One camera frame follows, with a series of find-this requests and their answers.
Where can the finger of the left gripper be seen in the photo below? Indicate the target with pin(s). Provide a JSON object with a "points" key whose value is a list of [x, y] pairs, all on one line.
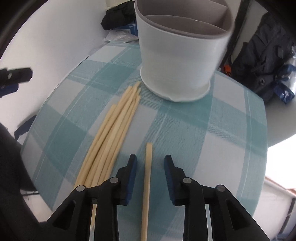
{"points": [[10, 79]]}

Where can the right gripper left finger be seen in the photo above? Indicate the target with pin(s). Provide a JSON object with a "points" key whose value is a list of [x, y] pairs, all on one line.
{"points": [[72, 219]]}

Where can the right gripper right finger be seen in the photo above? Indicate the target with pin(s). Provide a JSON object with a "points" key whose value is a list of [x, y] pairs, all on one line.
{"points": [[209, 211]]}

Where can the single wooden chopstick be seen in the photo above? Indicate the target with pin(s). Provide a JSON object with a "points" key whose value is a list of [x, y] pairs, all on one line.
{"points": [[146, 192]]}

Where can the wooden chopstick far right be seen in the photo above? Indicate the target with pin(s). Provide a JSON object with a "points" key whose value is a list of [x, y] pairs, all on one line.
{"points": [[110, 162]]}

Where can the teal plaid tablecloth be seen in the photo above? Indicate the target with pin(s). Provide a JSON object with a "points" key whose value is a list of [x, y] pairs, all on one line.
{"points": [[219, 139]]}

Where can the wooden chopstick middle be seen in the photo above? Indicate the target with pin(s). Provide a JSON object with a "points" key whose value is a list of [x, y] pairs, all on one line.
{"points": [[102, 154]]}

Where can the black jacket pile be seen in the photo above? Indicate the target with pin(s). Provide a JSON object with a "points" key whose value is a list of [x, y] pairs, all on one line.
{"points": [[118, 16]]}

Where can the blue cardboard box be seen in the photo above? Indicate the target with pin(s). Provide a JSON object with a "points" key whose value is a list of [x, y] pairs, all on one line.
{"points": [[130, 28]]}

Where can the silver blue folded umbrella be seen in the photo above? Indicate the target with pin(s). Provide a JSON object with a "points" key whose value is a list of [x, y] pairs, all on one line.
{"points": [[285, 79]]}

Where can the dark backpack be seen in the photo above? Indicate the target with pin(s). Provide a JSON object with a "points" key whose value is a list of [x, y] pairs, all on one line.
{"points": [[259, 61]]}

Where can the white utensil holder cup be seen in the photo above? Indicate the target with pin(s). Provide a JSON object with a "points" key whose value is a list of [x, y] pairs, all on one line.
{"points": [[181, 45]]}

